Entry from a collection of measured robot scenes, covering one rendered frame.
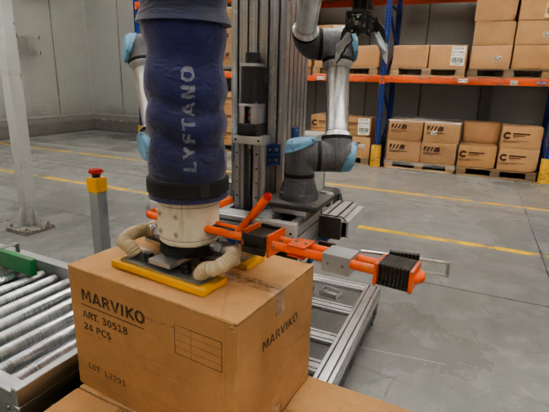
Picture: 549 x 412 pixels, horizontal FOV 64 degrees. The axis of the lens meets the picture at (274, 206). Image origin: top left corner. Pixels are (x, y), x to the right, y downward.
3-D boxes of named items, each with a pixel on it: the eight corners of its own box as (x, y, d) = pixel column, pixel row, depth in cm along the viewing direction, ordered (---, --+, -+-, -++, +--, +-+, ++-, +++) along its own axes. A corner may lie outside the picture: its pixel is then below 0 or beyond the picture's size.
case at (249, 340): (80, 382, 138) (66, 263, 127) (169, 324, 171) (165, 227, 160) (236, 467, 109) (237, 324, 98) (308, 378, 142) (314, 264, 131)
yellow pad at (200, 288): (110, 266, 126) (109, 250, 124) (137, 255, 134) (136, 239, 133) (203, 298, 109) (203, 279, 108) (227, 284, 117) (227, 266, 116)
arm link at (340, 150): (314, 173, 171) (315, 35, 172) (351, 174, 171) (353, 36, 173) (318, 170, 159) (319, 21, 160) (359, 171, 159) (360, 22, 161)
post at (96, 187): (102, 358, 237) (85, 177, 210) (112, 351, 243) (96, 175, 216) (111, 362, 234) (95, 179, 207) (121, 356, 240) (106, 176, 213)
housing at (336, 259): (319, 270, 103) (321, 253, 102) (332, 261, 108) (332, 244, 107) (348, 277, 99) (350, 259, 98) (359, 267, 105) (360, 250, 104)
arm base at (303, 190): (287, 190, 179) (288, 167, 176) (323, 195, 173) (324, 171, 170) (272, 199, 166) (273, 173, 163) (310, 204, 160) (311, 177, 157)
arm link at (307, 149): (283, 168, 172) (283, 134, 168) (316, 169, 173) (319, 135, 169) (283, 175, 161) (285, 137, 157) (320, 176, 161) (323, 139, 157)
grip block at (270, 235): (238, 252, 112) (238, 230, 111) (259, 240, 121) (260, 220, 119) (266, 259, 108) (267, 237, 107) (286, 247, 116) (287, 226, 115)
